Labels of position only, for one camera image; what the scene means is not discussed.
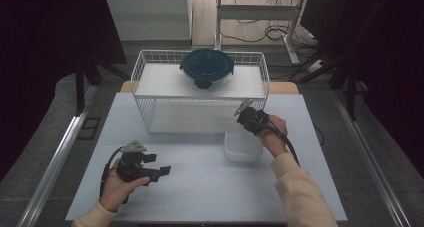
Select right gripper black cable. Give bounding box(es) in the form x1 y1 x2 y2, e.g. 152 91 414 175
248 118 301 167

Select thin black cable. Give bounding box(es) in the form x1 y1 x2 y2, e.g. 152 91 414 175
314 125 326 148

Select white wire shelf rack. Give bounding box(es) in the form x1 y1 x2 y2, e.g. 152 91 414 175
130 49 271 135

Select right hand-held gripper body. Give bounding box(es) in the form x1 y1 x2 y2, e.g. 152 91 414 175
234 99 270 136

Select black floor bracket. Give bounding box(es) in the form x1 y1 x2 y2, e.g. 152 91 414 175
77 116 101 141

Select wooden table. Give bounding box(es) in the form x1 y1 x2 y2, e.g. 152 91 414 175
119 80 300 95

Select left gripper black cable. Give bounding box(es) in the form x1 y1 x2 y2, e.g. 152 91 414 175
99 145 126 205

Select aluminium rail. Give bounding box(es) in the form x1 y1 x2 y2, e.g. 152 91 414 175
332 88 413 227
16 85 100 227

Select dark blue round lidded container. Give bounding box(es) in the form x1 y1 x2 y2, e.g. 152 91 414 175
179 47 235 90

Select white power strip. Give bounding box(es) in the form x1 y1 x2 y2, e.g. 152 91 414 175
306 59 326 73

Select black floor cables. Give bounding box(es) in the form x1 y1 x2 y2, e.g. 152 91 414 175
219 0 319 59

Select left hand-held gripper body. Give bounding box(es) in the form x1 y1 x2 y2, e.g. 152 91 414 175
115 140 162 184

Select person's left hand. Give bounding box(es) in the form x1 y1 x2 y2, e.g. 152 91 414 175
99 158 151 214

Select person's right hand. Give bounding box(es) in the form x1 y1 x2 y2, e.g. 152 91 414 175
258 114 290 159

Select white cabinet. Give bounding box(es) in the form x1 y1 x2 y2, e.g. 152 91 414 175
104 0 194 42

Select white metal desk frame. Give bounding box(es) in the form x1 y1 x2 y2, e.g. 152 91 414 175
214 0 309 65

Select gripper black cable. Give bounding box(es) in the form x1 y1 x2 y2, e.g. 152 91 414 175
248 118 301 167
99 145 126 205

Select white square container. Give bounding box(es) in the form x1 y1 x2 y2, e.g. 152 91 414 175
223 130 264 164

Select black metal stand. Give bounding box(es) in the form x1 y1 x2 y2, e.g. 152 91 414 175
289 45 369 122
74 51 132 118

